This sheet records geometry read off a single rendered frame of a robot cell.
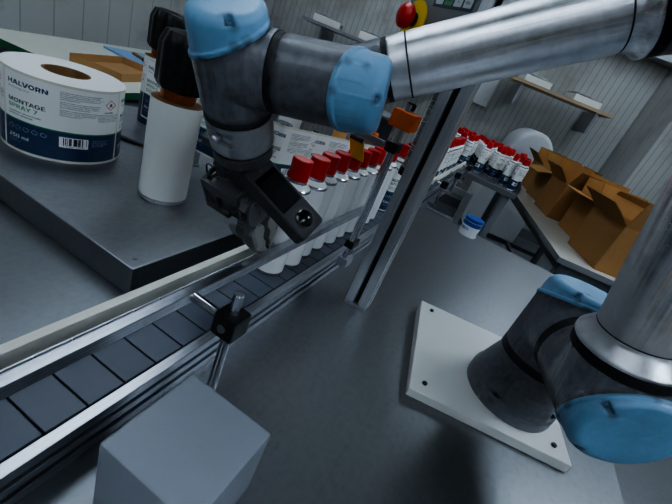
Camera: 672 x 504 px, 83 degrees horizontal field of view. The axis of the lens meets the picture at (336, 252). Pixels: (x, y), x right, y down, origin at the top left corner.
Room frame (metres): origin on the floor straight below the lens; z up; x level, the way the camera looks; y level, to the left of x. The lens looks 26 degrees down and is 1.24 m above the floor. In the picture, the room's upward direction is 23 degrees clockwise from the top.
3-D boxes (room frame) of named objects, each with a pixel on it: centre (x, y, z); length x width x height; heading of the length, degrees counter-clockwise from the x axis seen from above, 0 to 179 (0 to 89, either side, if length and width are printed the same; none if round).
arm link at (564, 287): (0.53, -0.36, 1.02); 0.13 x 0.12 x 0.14; 0
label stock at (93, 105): (0.71, 0.61, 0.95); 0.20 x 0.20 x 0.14
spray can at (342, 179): (0.72, 0.06, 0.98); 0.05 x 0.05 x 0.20
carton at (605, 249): (2.06, -1.35, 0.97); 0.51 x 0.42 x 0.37; 90
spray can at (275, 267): (0.57, 0.10, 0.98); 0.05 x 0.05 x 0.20
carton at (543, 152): (3.78, -1.51, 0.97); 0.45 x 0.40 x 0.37; 87
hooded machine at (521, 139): (4.73, -1.58, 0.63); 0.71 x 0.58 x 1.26; 85
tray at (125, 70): (1.79, 1.26, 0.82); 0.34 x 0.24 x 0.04; 0
